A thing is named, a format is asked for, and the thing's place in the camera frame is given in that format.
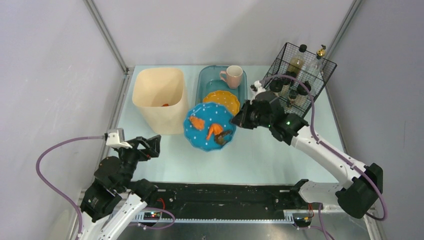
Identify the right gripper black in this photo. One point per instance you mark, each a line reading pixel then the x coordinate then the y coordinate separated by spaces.
pixel 250 115

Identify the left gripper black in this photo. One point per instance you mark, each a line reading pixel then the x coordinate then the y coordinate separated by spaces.
pixel 139 148

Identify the orange polka dot plate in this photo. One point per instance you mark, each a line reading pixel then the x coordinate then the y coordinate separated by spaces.
pixel 225 98

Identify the blue polka dot plate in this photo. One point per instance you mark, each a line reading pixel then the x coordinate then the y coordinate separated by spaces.
pixel 211 113

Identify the white granule shaker black lid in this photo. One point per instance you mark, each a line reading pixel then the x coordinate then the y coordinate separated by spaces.
pixel 276 86
pixel 303 95

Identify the pink ceramic mug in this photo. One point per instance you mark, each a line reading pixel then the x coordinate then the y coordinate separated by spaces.
pixel 232 76

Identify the teal transparent plastic tub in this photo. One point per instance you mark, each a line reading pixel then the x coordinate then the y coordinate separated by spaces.
pixel 209 80

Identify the small pepper shaker black lid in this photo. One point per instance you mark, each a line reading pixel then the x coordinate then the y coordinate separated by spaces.
pixel 291 98

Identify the cream plastic waste bin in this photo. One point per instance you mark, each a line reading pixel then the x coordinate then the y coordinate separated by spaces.
pixel 157 86

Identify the black wire rack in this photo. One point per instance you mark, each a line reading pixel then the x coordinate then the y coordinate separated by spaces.
pixel 280 66

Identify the dark sauce bottle red label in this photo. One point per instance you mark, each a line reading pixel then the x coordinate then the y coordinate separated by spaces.
pixel 297 61

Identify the clear glass bottle gold stopper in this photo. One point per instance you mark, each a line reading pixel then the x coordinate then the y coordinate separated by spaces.
pixel 314 67

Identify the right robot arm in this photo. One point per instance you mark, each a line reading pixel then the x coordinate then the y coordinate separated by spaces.
pixel 359 185

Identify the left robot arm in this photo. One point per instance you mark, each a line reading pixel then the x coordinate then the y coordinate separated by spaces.
pixel 112 200

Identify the orange chicken drumstick toy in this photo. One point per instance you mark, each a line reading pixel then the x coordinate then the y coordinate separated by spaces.
pixel 214 129

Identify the orange shredded food piece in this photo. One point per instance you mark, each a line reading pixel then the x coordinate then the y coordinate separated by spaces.
pixel 197 123

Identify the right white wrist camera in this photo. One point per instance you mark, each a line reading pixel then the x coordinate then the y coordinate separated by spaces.
pixel 256 88

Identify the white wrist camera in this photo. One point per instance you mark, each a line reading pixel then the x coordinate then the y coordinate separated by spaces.
pixel 115 138
pixel 256 88

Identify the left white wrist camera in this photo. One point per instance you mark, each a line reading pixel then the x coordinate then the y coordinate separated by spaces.
pixel 115 138

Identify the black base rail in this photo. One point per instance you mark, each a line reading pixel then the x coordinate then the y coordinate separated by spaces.
pixel 228 202

